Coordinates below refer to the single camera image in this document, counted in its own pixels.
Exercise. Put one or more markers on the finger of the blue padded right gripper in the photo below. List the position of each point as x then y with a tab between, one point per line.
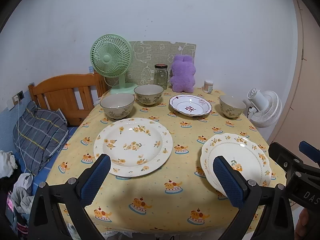
232	182

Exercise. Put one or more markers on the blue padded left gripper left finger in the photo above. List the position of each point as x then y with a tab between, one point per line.
92	178

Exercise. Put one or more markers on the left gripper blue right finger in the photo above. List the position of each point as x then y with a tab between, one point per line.
310	151

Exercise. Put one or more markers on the scalloped yellow-flower plate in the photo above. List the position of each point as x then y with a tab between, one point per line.
242	155

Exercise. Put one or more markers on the large yellow-flower plate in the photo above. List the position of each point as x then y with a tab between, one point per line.
136	146

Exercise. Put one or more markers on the small floral bowl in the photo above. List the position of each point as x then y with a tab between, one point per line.
231	107

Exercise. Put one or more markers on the large floral bowl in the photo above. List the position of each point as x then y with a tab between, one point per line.
148	94
117	106

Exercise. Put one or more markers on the white plate red pattern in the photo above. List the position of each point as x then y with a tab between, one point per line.
190	105

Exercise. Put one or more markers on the large floral bowl back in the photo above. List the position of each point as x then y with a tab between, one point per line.
148	94

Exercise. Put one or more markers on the person's hand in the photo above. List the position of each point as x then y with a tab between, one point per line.
300	229

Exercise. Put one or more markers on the blue checked bed sheet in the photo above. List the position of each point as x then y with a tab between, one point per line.
42	175

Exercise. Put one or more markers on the white floor fan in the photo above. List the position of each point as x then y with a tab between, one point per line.
266	109

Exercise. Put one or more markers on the pile of clothes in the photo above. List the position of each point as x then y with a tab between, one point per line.
16	202

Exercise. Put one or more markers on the grey plaid pillow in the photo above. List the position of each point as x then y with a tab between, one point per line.
38	135

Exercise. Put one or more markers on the wooden bed headboard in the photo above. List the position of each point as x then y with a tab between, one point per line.
70	93

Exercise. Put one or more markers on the cotton swab container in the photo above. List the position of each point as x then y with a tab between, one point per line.
208	86

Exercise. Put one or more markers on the purple plush toy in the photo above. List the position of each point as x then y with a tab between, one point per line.
183	71

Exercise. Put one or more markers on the glass jar red lid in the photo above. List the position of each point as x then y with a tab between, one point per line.
161	75

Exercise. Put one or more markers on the green desk fan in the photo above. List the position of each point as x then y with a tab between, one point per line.
111	57

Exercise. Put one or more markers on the green elephant-print mat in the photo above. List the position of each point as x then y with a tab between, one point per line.
146	54

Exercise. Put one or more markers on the wall power outlet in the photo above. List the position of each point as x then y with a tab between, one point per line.
18	97

